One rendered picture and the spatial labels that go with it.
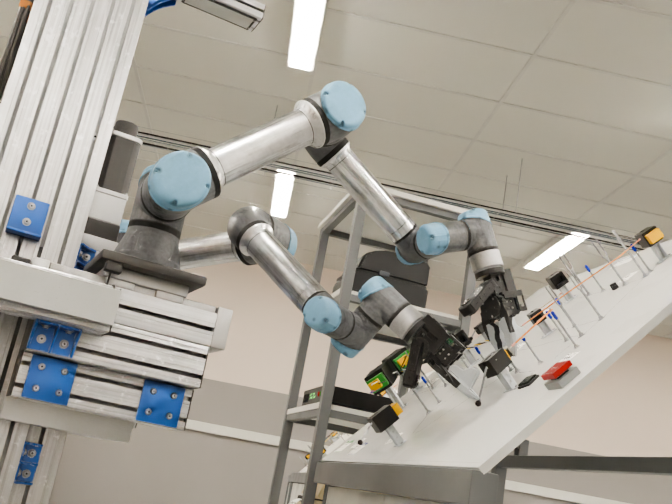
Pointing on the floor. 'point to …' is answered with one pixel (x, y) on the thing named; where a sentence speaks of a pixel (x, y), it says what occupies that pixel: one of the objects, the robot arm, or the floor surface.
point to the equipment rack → (321, 419)
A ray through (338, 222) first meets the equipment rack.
